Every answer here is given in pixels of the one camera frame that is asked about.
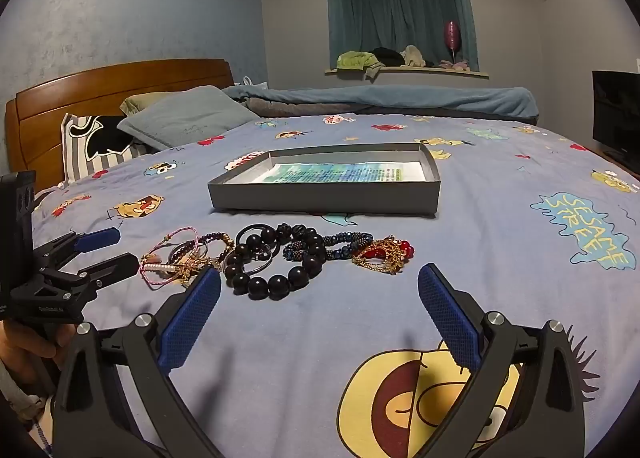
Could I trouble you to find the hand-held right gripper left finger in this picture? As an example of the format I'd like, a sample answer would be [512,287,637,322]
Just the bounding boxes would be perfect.
[50,265,236,458]

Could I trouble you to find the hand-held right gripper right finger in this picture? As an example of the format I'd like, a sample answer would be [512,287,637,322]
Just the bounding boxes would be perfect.
[417,263,586,458]

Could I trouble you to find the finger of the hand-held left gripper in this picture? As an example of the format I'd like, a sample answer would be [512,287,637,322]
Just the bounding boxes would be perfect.
[32,228,121,269]
[42,253,141,289]

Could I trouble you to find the pearl and gold bracelet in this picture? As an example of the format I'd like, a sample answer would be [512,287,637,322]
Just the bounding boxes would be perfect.
[142,258,221,286]

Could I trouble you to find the thin silver hoop bangle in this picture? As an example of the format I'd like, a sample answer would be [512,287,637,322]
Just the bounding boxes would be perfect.
[170,239,200,266]

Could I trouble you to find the pink cord bracelet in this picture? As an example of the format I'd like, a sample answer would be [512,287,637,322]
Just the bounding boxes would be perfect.
[140,225,201,289]

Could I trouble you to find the garnet bead bracelet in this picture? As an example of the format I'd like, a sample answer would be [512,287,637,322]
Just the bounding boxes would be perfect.
[197,233,236,265]

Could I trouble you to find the large black bead bracelet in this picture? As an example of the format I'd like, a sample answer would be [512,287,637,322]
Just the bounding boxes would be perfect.
[223,223,328,301]

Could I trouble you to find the red and gold jewelry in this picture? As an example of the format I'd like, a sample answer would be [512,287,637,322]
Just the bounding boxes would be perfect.
[351,235,416,275]

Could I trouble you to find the grey cardboard box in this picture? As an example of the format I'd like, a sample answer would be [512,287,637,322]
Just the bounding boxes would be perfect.
[207,142,442,218]

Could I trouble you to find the person's left hand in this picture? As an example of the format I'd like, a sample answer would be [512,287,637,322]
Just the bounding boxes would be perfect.
[0,323,76,370]

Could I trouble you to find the striped pillow with black print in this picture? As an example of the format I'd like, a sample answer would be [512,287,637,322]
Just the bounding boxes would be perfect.
[61,113,151,184]

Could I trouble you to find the blue cartoon printed bedsheet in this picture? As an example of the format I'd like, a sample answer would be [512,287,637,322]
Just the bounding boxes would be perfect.
[30,113,640,458]

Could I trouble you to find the silver bangle with charm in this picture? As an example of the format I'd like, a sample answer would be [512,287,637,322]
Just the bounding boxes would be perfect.
[225,242,277,279]

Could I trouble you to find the pale yellow pillow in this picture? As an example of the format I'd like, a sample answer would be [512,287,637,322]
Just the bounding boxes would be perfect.
[120,92,171,116]

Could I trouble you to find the grey-blue pillow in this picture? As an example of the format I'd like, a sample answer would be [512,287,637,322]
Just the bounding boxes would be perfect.
[117,85,261,149]

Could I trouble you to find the wooden headboard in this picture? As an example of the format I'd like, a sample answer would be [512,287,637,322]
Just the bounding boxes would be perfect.
[5,58,236,189]

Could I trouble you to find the green printed paper sheet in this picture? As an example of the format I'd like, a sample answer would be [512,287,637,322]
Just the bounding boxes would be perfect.
[250,161,431,185]

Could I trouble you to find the grey blanket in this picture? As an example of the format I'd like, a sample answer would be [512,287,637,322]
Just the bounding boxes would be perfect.
[245,98,351,117]

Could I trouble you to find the blue blanket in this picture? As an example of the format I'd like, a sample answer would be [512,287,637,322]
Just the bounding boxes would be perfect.
[222,83,538,121]

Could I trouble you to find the beige cloth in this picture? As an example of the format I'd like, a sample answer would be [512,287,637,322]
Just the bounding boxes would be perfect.
[400,45,427,68]

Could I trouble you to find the black monitor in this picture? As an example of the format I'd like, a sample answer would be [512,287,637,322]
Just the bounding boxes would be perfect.
[591,70,640,164]

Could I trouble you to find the black clothes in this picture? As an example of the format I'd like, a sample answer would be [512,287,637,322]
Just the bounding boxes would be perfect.
[372,47,406,66]

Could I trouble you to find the green cloth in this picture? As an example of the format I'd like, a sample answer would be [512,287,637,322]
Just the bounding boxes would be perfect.
[336,51,386,79]

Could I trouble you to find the pink balloon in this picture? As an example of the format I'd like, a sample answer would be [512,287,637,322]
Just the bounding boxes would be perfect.
[444,21,462,64]

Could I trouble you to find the teal curtain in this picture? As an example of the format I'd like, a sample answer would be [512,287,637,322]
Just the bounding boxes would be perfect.
[324,0,481,71]

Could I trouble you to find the black hair tie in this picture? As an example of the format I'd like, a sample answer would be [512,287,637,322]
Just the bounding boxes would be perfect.
[235,224,275,264]

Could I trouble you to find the dark blue bead bracelet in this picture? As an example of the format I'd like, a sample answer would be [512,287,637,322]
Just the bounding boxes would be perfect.
[282,232,375,263]

